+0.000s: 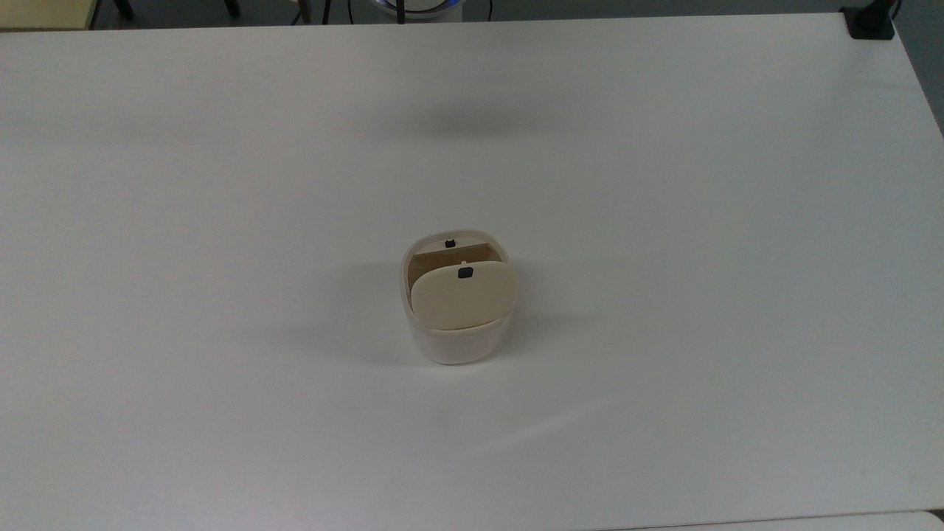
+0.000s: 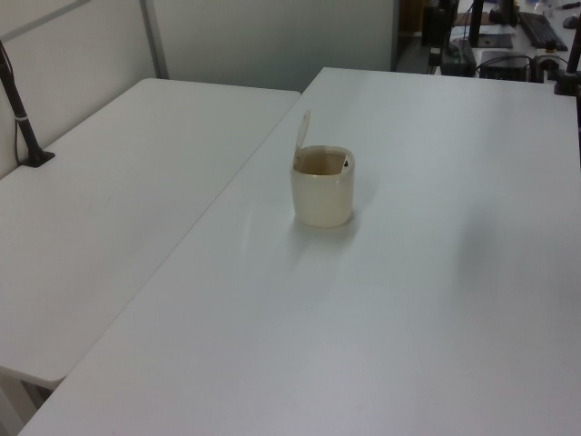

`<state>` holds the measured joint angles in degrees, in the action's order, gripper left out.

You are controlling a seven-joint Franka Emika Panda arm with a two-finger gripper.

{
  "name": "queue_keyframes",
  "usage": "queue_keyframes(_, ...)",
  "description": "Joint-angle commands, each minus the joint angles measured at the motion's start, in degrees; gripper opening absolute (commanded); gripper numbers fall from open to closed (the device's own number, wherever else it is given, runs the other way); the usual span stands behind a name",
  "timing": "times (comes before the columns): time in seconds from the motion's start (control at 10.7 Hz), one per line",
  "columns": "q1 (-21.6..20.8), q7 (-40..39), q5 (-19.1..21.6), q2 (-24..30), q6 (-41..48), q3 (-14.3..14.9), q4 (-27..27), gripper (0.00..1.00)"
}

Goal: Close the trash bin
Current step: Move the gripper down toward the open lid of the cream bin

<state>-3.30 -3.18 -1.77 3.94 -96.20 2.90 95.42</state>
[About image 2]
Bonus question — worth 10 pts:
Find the grey power box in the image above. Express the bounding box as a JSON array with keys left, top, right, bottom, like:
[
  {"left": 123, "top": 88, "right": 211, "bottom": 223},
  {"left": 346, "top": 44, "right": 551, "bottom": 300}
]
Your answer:
[{"left": 441, "top": 37, "right": 478, "bottom": 76}]

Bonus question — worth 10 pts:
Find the black monitor stand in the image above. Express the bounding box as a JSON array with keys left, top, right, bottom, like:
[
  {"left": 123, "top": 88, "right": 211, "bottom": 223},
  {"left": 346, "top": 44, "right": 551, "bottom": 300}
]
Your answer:
[{"left": 466, "top": 0, "right": 519, "bottom": 50}]

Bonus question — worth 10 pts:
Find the black clamp camera stand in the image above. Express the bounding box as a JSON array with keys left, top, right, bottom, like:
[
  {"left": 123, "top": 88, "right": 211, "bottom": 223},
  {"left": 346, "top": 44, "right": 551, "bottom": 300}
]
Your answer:
[{"left": 552, "top": 25, "right": 581, "bottom": 97}]

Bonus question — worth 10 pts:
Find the white plastic spoon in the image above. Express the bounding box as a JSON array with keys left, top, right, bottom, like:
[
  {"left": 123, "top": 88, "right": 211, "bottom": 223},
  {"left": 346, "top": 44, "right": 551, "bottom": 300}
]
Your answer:
[{"left": 293, "top": 109, "right": 313, "bottom": 172}]

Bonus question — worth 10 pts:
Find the black Panda gripper body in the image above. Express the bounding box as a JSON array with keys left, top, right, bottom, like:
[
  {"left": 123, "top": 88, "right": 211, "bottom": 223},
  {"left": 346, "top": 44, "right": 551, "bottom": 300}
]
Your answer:
[{"left": 423, "top": 5, "right": 450, "bottom": 55}]

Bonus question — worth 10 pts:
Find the black camera pole with base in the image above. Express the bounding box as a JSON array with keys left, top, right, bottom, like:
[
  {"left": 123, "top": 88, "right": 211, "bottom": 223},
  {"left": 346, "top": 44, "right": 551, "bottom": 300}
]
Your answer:
[{"left": 0, "top": 38, "right": 57, "bottom": 171}]

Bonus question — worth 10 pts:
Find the cream ceramic cup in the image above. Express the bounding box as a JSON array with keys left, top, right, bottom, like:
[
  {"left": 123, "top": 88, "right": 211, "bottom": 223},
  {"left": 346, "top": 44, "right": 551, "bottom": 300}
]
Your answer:
[{"left": 290, "top": 144, "right": 357, "bottom": 229}]

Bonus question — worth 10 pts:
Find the black electronics box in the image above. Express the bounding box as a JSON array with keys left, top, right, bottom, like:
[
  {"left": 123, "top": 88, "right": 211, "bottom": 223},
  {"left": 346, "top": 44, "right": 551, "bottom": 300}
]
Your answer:
[{"left": 478, "top": 50, "right": 533, "bottom": 82}]

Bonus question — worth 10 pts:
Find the black computer keyboard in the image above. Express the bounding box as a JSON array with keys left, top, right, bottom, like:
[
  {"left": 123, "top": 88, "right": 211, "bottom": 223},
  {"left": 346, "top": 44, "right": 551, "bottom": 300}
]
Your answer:
[{"left": 517, "top": 10, "right": 570, "bottom": 52}]

